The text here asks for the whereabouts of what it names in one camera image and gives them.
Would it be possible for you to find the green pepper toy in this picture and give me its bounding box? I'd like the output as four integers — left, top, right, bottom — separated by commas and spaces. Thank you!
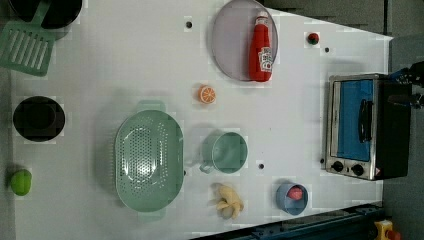
10, 169, 32, 196

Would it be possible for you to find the blue small cup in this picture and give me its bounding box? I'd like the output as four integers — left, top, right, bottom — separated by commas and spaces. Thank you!
275, 182, 308, 216

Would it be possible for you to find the red plush ketchup bottle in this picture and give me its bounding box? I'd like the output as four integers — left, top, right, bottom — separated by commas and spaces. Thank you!
248, 11, 273, 82

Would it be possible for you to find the black round bowl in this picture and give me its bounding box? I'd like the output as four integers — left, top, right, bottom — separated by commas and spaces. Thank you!
13, 96, 66, 142

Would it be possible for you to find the pink toy in cup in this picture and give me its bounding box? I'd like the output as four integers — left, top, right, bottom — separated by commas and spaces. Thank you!
287, 186, 303, 200

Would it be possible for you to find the black pot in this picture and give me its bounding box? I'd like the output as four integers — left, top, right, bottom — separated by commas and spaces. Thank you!
8, 0, 83, 29

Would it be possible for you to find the green plastic mug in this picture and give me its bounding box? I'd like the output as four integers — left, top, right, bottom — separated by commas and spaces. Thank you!
199, 132, 248, 174

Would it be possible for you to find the green slotted spatula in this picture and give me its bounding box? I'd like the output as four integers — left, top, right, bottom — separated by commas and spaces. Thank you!
0, 0, 56, 77

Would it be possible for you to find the green oval colander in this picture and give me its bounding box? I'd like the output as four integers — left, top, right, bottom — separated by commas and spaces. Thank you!
114, 100, 184, 214

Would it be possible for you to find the orange slice toy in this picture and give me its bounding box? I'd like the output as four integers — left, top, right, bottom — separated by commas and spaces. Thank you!
198, 85, 216, 104

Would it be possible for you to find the yellow red toy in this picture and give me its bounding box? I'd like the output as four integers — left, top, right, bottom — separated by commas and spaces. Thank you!
374, 220, 402, 240

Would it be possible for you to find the red strawberry toy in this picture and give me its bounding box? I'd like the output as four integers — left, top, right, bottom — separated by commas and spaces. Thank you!
307, 33, 319, 45

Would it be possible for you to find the grey round plate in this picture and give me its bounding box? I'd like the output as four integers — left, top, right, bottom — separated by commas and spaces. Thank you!
211, 0, 278, 81

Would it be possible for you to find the silver toaster oven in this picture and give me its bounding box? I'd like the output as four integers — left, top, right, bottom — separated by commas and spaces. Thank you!
325, 74, 412, 181

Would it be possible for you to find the yellow plush banana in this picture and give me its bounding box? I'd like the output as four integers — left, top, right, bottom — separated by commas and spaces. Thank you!
210, 183, 244, 220

